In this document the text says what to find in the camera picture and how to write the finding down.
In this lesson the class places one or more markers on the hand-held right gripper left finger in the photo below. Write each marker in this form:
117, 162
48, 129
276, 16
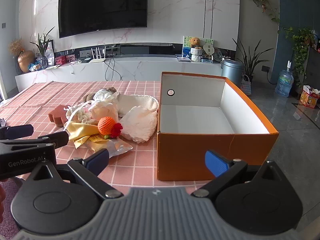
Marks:
98, 160

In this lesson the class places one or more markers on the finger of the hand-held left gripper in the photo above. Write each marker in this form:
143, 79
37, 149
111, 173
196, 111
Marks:
17, 131
58, 138

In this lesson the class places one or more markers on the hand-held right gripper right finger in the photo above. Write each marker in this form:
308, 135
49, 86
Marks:
217, 163

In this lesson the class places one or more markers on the orange cardboard box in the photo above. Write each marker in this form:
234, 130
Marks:
200, 155

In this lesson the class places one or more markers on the yellow cloth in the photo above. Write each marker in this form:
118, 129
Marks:
80, 131

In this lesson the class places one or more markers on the clear plastic snack packet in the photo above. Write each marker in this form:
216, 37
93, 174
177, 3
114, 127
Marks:
112, 146

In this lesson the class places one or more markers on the brown sponge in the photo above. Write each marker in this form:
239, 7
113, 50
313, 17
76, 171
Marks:
57, 115

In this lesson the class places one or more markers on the cream knitted item with ribbon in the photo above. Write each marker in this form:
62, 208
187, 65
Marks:
82, 116

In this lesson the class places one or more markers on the orange crocheted ball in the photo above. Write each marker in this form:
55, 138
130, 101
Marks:
106, 126

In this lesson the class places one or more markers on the red crocheted flower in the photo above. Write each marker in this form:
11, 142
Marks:
117, 130

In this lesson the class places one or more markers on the pink checkered tablecloth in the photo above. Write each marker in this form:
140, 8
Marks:
37, 97

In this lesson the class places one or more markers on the white gauze bag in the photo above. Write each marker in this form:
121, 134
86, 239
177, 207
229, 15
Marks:
105, 110

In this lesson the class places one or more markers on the white crumpled cloth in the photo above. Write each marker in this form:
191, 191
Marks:
137, 125

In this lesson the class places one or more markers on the brown plush toy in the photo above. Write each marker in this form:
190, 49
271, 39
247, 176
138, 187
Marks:
105, 93

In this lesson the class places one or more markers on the cream fleece pouch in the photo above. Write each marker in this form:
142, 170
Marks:
135, 102

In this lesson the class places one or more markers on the golden vase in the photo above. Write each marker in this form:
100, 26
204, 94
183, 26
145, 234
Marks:
25, 61

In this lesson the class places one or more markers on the red gift box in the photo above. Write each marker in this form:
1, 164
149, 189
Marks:
60, 60

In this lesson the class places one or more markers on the woven basket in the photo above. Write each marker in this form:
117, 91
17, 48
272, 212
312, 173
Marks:
246, 86

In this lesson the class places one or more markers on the dried flower bunch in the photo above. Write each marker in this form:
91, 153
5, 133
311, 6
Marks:
16, 46

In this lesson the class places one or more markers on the white router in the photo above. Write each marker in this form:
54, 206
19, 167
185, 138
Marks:
97, 60

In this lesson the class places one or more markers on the green plant in glass vase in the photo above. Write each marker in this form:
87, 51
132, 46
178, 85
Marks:
43, 47

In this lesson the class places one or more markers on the grey-blue trash can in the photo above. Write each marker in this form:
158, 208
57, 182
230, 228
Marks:
232, 71

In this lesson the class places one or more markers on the white marble television cabinet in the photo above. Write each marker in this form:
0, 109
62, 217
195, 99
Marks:
150, 70

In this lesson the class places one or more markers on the blue water bottle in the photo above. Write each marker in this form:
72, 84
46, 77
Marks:
284, 82

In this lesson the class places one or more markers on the potted snake plant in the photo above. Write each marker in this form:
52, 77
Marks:
251, 60

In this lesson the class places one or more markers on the decorative plate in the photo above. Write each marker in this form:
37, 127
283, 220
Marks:
217, 54

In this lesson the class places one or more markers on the red printed carton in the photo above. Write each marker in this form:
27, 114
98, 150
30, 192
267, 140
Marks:
308, 98

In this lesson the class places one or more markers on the white paper fan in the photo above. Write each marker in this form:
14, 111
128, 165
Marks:
208, 48

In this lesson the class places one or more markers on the green painted picture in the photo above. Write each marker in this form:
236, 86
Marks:
186, 46

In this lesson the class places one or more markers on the brown teddy bear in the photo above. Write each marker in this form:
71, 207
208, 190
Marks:
194, 42

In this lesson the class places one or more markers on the dark side cabinet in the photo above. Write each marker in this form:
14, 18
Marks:
313, 67

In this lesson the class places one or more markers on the trailing pothos plant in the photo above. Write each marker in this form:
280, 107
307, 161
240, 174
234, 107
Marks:
301, 45

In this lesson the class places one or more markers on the hanging vine plant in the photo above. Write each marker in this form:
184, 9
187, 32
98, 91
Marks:
262, 1

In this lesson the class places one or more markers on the wall socket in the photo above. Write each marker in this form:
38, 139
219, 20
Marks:
265, 68

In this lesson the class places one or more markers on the black wall television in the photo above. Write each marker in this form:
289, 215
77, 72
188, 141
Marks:
100, 7

